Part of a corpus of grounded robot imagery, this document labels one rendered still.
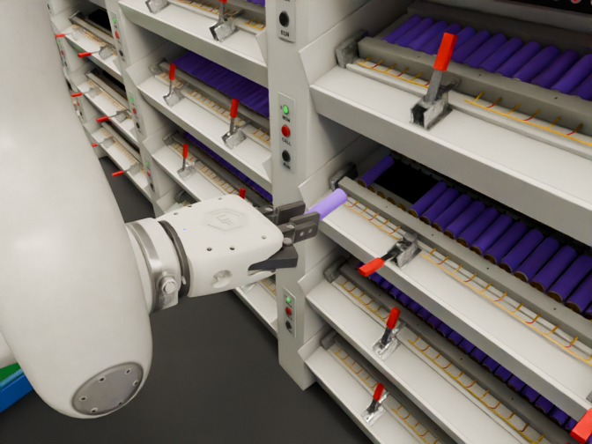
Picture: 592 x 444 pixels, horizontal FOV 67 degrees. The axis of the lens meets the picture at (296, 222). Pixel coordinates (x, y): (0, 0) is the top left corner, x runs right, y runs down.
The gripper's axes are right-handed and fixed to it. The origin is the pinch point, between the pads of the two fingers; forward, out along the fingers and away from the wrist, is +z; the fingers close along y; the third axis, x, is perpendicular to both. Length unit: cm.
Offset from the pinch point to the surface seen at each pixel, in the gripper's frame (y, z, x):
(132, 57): 83, 13, 2
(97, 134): 150, 22, 48
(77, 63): 153, 18, 21
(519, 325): -21.1, 17.3, 6.7
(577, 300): -24.1, 20.9, 2.2
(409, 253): -5.7, 16.0, 6.1
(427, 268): -8.4, 16.8, 7.0
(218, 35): 37.8, 11.0, -12.4
